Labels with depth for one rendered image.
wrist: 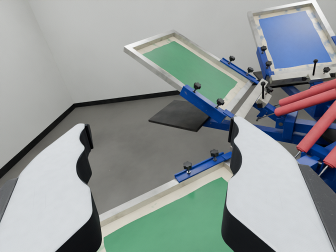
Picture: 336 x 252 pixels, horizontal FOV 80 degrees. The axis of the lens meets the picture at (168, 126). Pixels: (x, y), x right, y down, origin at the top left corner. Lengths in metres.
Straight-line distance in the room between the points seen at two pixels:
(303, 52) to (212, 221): 1.57
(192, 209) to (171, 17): 3.72
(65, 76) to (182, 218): 4.63
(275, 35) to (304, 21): 0.28
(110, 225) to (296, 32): 2.03
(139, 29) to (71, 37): 1.40
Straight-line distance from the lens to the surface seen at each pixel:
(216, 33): 4.31
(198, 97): 1.18
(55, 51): 5.13
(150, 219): 0.98
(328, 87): 1.38
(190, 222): 0.94
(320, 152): 1.16
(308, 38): 2.18
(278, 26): 2.24
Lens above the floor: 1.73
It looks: 30 degrees down
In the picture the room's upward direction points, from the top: 11 degrees counter-clockwise
